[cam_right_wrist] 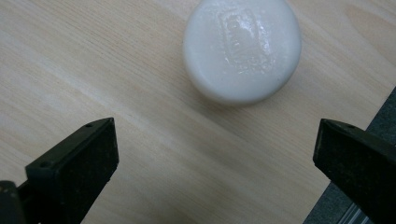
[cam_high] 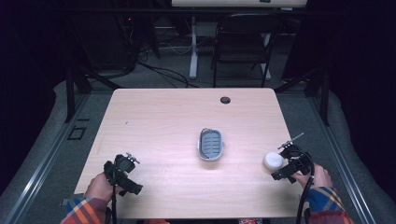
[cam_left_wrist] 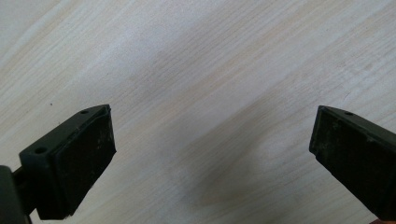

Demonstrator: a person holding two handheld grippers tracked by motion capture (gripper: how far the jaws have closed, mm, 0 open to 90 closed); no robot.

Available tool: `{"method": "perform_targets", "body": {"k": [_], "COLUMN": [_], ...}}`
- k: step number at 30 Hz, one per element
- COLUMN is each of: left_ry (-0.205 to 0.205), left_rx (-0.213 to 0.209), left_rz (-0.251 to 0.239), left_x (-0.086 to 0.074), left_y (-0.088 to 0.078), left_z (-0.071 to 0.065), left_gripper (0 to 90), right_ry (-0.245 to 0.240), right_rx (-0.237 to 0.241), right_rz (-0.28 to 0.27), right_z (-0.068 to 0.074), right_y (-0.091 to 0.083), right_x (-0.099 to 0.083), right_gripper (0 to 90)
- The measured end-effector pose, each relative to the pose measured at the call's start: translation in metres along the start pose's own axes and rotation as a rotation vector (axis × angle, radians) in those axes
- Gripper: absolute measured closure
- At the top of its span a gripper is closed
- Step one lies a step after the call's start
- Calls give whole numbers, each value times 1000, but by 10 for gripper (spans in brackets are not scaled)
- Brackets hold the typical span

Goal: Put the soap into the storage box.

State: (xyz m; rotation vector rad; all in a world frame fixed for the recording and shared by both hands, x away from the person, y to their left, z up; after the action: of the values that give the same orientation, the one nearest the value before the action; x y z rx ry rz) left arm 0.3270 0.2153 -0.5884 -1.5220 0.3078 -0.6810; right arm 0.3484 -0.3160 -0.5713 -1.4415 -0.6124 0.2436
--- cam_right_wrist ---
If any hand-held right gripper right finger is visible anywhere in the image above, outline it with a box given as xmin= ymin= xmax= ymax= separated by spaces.
xmin=312 ymin=118 xmax=396 ymax=224

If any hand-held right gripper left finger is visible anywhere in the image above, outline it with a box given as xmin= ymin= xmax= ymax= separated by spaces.
xmin=17 ymin=117 xmax=120 ymax=224

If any round white soap bar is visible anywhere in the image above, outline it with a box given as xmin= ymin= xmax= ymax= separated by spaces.
xmin=182 ymin=0 xmax=303 ymax=105

